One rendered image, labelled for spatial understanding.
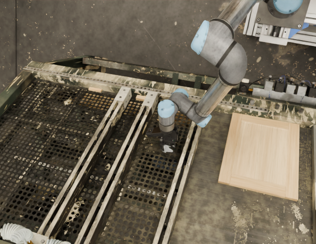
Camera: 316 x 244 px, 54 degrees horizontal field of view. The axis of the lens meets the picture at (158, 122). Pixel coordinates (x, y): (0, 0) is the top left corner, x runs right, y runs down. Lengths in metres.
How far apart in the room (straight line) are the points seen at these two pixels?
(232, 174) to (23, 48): 2.57
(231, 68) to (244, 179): 0.64
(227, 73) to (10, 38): 2.76
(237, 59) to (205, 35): 0.14
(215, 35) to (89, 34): 2.05
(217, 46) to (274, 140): 0.80
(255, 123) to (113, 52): 1.63
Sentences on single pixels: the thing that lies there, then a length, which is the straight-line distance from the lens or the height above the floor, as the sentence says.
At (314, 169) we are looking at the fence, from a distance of 1.73.
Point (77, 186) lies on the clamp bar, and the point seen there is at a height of 1.54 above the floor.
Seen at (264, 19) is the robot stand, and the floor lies 1.04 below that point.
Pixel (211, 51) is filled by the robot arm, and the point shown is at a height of 1.56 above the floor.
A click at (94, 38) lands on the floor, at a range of 3.07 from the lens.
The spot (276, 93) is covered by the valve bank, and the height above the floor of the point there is 0.74.
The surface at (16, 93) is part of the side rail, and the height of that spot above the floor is 1.06.
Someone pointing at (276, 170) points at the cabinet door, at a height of 1.19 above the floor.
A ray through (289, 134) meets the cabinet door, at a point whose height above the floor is 0.97.
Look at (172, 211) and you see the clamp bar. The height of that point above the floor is 1.55.
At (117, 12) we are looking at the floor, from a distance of 2.97.
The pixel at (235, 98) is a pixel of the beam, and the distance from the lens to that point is 1.93.
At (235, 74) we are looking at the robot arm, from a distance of 1.20.
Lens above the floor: 2.72
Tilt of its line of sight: 66 degrees down
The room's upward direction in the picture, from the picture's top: 135 degrees counter-clockwise
